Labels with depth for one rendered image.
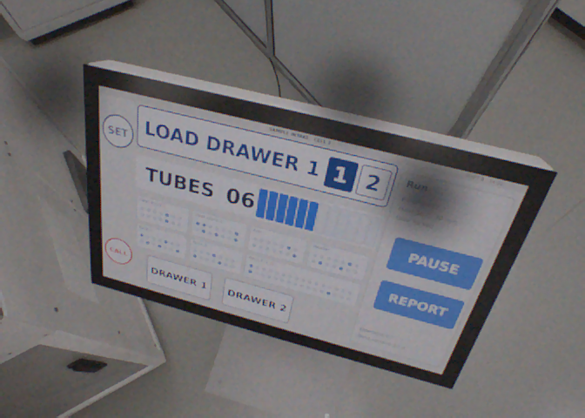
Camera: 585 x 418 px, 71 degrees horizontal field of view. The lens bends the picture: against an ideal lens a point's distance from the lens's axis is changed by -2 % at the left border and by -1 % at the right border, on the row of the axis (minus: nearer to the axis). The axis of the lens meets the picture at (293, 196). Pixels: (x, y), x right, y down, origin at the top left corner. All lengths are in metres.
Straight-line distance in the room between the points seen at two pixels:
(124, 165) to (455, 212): 0.39
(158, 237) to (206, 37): 1.81
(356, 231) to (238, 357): 1.10
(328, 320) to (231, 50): 1.81
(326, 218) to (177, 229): 0.19
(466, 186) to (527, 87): 1.88
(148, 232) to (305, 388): 1.05
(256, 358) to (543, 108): 1.69
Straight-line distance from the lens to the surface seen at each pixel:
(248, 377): 1.53
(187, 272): 0.58
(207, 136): 0.48
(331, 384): 1.52
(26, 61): 2.52
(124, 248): 0.61
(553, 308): 1.85
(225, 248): 0.53
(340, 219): 0.48
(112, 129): 0.54
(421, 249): 0.49
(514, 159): 0.47
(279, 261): 0.52
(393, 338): 0.57
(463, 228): 0.49
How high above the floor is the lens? 1.55
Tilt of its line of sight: 64 degrees down
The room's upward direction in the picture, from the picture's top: straight up
